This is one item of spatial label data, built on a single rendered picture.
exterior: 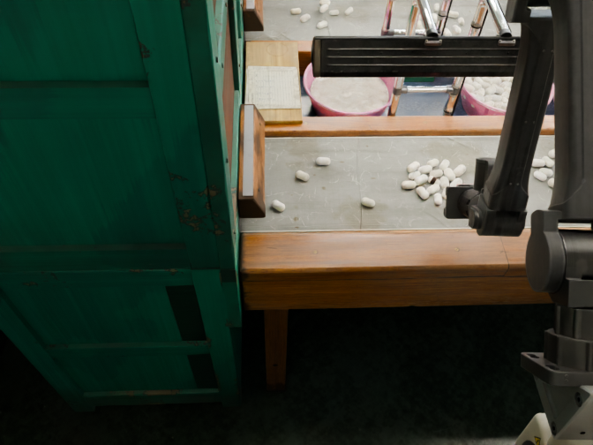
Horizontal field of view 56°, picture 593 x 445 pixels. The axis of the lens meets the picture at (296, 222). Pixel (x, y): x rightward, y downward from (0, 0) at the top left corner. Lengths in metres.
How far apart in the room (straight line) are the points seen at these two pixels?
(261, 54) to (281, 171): 0.42
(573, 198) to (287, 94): 0.98
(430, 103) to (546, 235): 1.08
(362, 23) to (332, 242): 0.86
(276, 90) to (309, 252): 0.52
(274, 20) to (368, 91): 0.42
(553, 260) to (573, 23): 0.28
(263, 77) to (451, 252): 0.71
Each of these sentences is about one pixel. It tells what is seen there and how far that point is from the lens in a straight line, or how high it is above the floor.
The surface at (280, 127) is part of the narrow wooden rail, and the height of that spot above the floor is 0.76.
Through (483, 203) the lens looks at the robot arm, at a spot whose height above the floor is 1.05.
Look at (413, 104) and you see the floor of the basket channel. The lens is 1.72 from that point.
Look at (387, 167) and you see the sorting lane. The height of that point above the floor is 0.74.
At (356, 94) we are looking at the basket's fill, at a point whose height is 0.73.
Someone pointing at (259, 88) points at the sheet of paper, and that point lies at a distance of 1.56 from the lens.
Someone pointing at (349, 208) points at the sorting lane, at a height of 0.74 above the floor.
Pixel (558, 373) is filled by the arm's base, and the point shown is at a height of 1.22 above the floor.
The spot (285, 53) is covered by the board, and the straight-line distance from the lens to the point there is 1.68.
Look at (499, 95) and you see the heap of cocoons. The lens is 1.72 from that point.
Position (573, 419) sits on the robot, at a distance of 0.72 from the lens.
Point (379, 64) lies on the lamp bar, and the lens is 1.19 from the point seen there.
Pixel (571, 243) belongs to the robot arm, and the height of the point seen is 1.27.
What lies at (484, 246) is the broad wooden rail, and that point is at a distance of 1.32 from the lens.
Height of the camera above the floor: 1.79
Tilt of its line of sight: 54 degrees down
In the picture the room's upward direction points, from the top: 3 degrees clockwise
